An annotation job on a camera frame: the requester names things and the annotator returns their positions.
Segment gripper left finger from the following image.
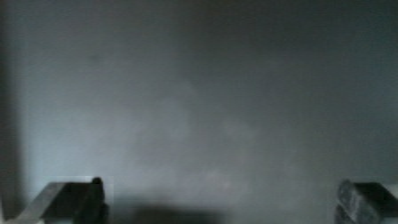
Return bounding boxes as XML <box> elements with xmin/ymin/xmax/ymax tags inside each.
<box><xmin>11</xmin><ymin>177</ymin><xmax>109</xmax><ymax>224</ymax></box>

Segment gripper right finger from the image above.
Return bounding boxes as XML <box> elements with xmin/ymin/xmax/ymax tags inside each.
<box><xmin>334</xmin><ymin>180</ymin><xmax>398</xmax><ymax>224</ymax></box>

